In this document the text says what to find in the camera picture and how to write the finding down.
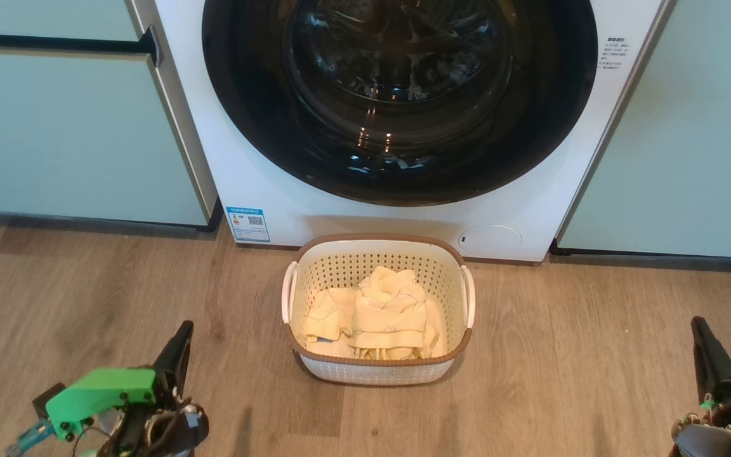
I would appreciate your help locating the plain pale green cabinet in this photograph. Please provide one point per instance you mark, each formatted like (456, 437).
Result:
(695, 146)

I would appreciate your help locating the small printed text label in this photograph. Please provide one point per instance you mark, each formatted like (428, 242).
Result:
(614, 56)

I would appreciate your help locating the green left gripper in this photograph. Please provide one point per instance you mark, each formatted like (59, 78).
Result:
(105, 387)

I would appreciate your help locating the blue energy label sticker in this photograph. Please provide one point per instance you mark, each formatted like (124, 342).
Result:
(248, 224)

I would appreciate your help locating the white front-load washing machine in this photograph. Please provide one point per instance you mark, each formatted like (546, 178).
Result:
(289, 209)

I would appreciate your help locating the white perforated laundry basket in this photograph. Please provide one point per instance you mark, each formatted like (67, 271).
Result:
(378, 374)

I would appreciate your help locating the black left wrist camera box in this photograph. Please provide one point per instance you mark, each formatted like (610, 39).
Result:
(49, 400)

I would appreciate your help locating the dark round washer door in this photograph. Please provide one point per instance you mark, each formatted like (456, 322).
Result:
(530, 127)

